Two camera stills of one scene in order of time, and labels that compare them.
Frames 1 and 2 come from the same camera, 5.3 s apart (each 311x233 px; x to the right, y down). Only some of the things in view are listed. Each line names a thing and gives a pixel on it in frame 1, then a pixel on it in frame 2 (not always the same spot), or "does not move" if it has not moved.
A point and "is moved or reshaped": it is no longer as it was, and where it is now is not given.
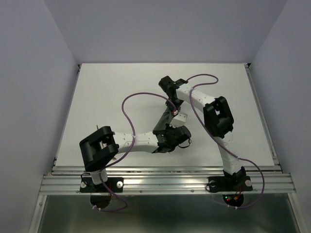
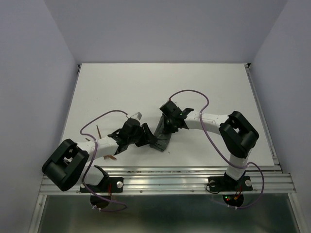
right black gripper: x=177 y=106 -> x=167 y=129
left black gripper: x=167 y=127 -> x=147 y=138
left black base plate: x=116 y=184 does not move
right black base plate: x=225 y=184 does not move
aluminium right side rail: x=263 y=117 does not move
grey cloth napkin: x=166 y=117 is moved or reshaped
